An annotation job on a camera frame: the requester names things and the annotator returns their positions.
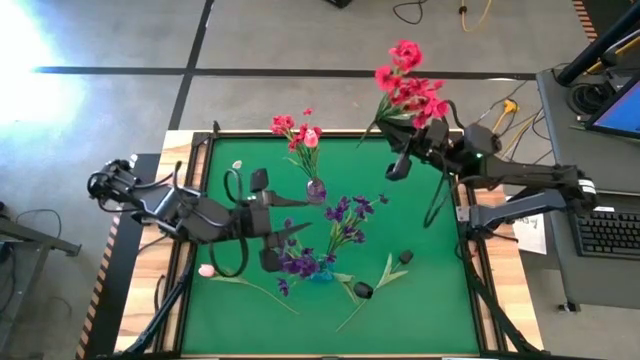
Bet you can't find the yellow floor cable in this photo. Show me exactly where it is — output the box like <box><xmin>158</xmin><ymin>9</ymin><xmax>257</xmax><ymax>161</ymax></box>
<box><xmin>458</xmin><ymin>0</ymin><xmax>495</xmax><ymax>34</ymax></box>

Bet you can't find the white paper sheet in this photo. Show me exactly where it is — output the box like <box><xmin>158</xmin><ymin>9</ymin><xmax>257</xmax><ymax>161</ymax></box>
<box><xmin>511</xmin><ymin>214</ymin><xmax>549</xmax><ymax>257</ymax></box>

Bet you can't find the black diagonal frame brace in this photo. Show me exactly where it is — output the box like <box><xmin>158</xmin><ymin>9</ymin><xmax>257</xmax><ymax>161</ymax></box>
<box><xmin>119</xmin><ymin>239</ymin><xmax>197</xmax><ymax>357</ymax></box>
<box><xmin>462</xmin><ymin>249</ymin><xmax>541</xmax><ymax>357</ymax></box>

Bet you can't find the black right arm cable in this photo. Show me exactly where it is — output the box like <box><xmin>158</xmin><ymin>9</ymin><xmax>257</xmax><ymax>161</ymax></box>
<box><xmin>422</xmin><ymin>99</ymin><xmax>481</xmax><ymax>230</ymax></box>

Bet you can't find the grey side stand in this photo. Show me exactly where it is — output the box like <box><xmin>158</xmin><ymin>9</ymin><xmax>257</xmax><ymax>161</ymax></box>
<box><xmin>0</xmin><ymin>199</ymin><xmax>84</xmax><ymax>351</ymax></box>

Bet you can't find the blue cut glass vase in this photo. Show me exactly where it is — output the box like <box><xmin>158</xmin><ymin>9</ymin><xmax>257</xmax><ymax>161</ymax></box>
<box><xmin>308</xmin><ymin>259</ymin><xmax>336</xmax><ymax>284</ymax></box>

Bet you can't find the hazard striped floor tape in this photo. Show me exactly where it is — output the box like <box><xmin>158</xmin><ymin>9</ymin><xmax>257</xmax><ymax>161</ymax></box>
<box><xmin>571</xmin><ymin>0</ymin><xmax>600</xmax><ymax>44</ymax></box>
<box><xmin>74</xmin><ymin>152</ymin><xmax>140</xmax><ymax>360</ymax></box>

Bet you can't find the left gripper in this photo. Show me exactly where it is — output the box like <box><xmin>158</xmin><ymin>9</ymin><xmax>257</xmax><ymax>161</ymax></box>
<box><xmin>232</xmin><ymin>168</ymin><xmax>314</xmax><ymax>274</ymax></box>

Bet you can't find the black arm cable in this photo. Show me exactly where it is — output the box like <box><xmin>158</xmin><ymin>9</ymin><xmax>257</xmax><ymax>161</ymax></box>
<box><xmin>172</xmin><ymin>159</ymin><xmax>251</xmax><ymax>279</ymax></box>
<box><xmin>422</xmin><ymin>99</ymin><xmax>481</xmax><ymax>230</ymax></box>

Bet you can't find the black floor cable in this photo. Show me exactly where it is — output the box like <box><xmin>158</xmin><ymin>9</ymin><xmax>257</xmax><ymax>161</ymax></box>
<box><xmin>392</xmin><ymin>0</ymin><xmax>430</xmax><ymax>26</ymax></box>

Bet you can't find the laptop on side desk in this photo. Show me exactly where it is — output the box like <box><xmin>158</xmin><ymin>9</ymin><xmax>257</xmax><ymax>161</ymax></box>
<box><xmin>584</xmin><ymin>73</ymin><xmax>640</xmax><ymax>141</ymax></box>

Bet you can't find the red artificial flower bunch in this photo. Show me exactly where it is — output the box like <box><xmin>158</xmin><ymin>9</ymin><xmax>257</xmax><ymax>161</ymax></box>
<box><xmin>357</xmin><ymin>38</ymin><xmax>452</xmax><ymax>149</ymax></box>
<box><xmin>268</xmin><ymin>107</ymin><xmax>325</xmax><ymax>184</ymax></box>

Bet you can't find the black camera stand pole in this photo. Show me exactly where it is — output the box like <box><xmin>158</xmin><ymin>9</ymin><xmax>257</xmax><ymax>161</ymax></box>
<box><xmin>556</xmin><ymin>0</ymin><xmax>640</xmax><ymax>87</ymax></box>

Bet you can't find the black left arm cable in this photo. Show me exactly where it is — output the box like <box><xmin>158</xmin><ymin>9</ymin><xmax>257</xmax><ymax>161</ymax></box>
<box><xmin>172</xmin><ymin>159</ymin><xmax>251</xmax><ymax>279</ymax></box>

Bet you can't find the black coiled cable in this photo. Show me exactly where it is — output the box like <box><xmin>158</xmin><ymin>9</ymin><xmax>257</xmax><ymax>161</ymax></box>
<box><xmin>568</xmin><ymin>81</ymin><xmax>610</xmax><ymax>117</ymax></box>

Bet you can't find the black artificial tulip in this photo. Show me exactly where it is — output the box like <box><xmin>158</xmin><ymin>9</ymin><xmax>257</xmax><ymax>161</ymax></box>
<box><xmin>332</xmin><ymin>271</ymin><xmax>375</xmax><ymax>306</ymax></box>
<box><xmin>334</xmin><ymin>248</ymin><xmax>416</xmax><ymax>334</ymax></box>

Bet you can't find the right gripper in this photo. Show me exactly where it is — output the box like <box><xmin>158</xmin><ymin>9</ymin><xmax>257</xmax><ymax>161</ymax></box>
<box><xmin>379</xmin><ymin>119</ymin><xmax>469</xmax><ymax>182</ymax></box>

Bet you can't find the green table mat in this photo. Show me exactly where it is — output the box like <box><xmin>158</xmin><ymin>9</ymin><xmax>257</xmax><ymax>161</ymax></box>
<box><xmin>181</xmin><ymin>136</ymin><xmax>481</xmax><ymax>356</ymax></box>

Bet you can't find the black keyboard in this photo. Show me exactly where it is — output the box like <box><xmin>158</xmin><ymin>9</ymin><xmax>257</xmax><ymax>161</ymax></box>
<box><xmin>571</xmin><ymin>209</ymin><xmax>640</xmax><ymax>262</ymax></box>

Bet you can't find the grey desk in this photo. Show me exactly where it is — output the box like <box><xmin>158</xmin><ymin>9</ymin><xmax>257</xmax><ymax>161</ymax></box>
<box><xmin>536</xmin><ymin>66</ymin><xmax>640</xmax><ymax>195</ymax></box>
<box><xmin>542</xmin><ymin>187</ymin><xmax>640</xmax><ymax>312</ymax></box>

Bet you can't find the black table frame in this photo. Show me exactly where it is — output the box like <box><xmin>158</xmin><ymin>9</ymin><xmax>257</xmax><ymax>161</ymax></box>
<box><xmin>175</xmin><ymin>130</ymin><xmax>487</xmax><ymax>358</ymax></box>

